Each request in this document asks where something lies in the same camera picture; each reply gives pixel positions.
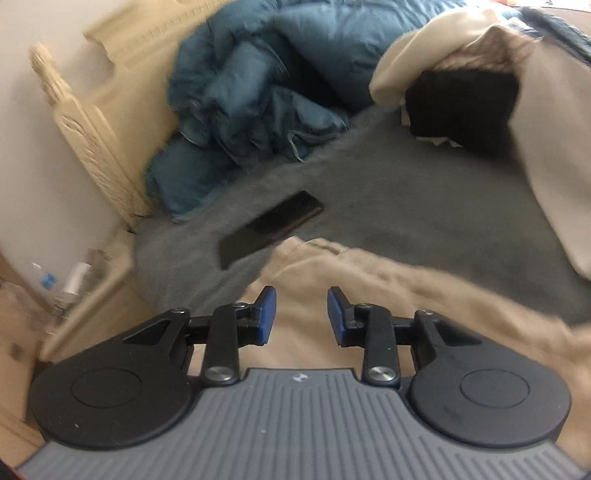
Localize white cylinder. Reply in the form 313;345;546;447
60;261;93;296

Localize black folded cloth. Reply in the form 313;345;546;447
405;69;522;140

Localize cream nightstand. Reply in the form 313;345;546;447
0;226;154;366

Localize blue duvet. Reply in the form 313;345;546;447
145;0;469;225

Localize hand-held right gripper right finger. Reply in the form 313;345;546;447
327;286;483;387

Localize cream cloth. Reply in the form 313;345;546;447
369;9;591;278

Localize blue label water bottle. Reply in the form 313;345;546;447
28;262;59;296

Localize black smartphone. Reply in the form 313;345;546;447
218;191;324;271

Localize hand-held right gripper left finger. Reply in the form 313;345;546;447
122;285;278;387

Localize beige pants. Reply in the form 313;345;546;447
189;237;591;398

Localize cream carved headboard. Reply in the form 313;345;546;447
28;0;216;228

